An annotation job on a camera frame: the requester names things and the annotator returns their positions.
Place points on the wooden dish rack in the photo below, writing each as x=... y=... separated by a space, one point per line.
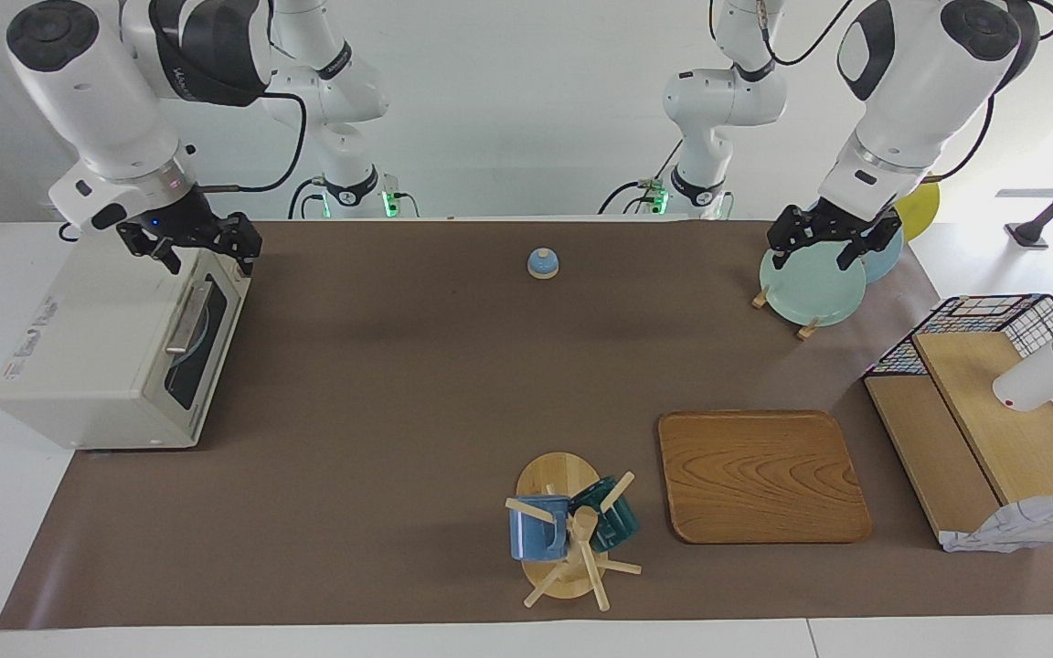
x=761 y=297

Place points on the small blue knobbed lid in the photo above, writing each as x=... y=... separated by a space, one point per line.
x=543 y=265

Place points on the wooden serving tray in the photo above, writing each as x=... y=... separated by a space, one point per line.
x=764 y=480

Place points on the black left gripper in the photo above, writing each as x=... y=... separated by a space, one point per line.
x=842 y=224

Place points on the pale green racked plate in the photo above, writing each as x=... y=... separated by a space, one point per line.
x=810 y=291

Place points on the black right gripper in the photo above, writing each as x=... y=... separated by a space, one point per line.
x=179 y=219

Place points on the white cup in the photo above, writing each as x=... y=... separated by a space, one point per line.
x=1038 y=375

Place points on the yellow racked plate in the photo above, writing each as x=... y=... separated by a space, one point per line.
x=921 y=206

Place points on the dark green ceramic mug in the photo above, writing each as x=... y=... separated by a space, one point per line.
x=620 y=525

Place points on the light blue racked plate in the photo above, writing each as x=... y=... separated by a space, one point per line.
x=885 y=265

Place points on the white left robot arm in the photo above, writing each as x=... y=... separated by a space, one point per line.
x=920 y=73

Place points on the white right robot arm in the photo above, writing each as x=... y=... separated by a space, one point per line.
x=88 y=91

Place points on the cream toaster oven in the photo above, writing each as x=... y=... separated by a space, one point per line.
x=97 y=347

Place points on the brown table mat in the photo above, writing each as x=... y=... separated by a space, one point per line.
x=353 y=503

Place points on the blue ceramic mug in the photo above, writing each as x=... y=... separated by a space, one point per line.
x=536 y=535

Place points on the wooden mug tree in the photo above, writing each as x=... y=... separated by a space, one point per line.
x=554 y=475

